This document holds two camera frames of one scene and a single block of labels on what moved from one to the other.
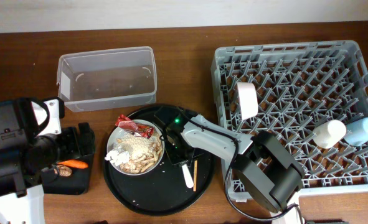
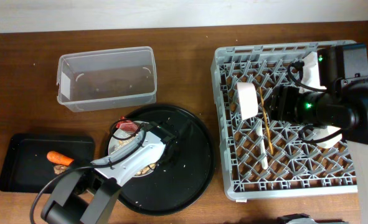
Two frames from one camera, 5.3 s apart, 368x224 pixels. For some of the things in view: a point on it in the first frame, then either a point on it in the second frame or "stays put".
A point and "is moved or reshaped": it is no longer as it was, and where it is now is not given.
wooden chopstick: (195, 175) → (266, 121)
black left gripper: (75, 144) → (174, 143)
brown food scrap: (64, 171) stays put
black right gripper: (177, 156) → (275, 104)
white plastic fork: (188, 178) is moved or reshaped
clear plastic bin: (106, 79) stays put
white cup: (328, 133) stays put
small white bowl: (248, 99) stays put
